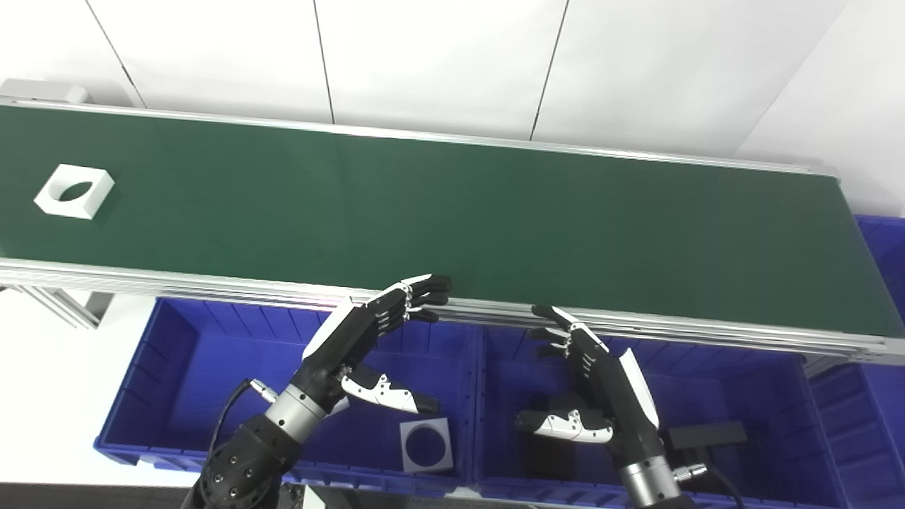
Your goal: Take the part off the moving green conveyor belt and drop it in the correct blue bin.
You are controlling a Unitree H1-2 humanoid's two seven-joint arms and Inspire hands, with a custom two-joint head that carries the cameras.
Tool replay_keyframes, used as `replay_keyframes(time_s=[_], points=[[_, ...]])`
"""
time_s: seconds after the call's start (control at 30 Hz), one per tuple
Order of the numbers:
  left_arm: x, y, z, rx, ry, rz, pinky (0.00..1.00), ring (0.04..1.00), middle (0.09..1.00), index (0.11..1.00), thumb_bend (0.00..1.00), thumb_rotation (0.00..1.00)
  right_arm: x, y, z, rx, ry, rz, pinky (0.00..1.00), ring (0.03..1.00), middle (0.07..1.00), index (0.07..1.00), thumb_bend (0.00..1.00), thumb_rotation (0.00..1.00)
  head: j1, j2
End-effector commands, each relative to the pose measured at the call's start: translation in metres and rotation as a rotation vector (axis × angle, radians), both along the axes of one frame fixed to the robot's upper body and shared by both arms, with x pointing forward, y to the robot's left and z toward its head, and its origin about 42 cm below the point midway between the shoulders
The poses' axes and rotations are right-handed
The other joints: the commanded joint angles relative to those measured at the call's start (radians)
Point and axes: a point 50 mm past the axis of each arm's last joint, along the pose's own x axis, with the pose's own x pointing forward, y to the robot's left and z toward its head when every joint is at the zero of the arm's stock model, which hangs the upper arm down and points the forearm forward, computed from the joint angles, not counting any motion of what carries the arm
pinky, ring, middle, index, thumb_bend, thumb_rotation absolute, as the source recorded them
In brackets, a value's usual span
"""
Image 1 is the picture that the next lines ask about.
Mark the white square part with hole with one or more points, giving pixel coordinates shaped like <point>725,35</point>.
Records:
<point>99,185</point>
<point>406,426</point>

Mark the blue plastic bin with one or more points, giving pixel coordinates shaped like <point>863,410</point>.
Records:
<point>742,396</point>
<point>212,367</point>
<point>870,438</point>

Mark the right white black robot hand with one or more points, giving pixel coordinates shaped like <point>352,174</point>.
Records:
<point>615,396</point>

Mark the aluminium conveyor support leg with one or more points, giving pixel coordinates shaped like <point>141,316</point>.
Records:
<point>63,307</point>

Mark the black block part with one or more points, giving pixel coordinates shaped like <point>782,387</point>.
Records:
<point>707,433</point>

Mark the green conveyor belt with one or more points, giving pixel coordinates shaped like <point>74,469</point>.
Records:
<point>452,212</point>

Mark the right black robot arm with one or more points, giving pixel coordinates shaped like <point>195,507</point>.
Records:
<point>647,484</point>

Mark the grey conveyor motor box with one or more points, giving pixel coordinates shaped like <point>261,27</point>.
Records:
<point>42,90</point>

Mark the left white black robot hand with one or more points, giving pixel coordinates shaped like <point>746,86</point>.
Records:
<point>339,346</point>

